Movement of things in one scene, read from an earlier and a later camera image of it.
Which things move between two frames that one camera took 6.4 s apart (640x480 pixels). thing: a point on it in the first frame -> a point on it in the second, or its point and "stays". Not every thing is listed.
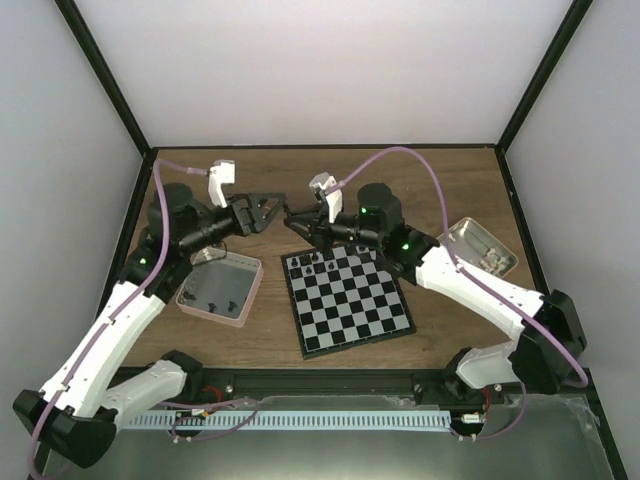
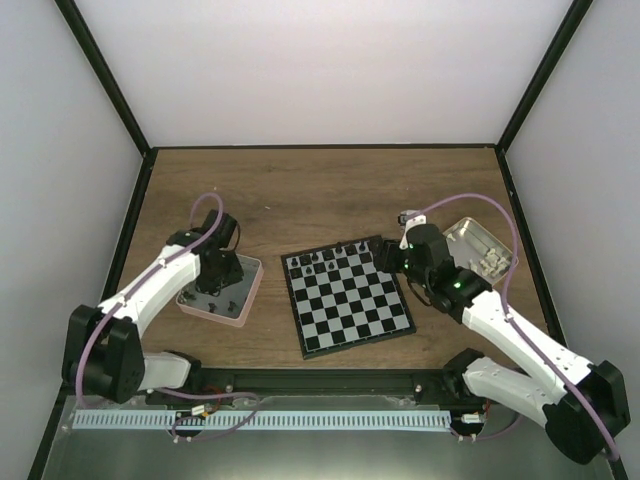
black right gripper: x=319 y=236 -> x=384 y=259
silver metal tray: x=471 y=242 stays
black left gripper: x=256 y=202 -> x=236 y=275
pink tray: x=223 y=289 stays
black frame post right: x=574 y=14 stays
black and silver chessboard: x=343 y=298 stays
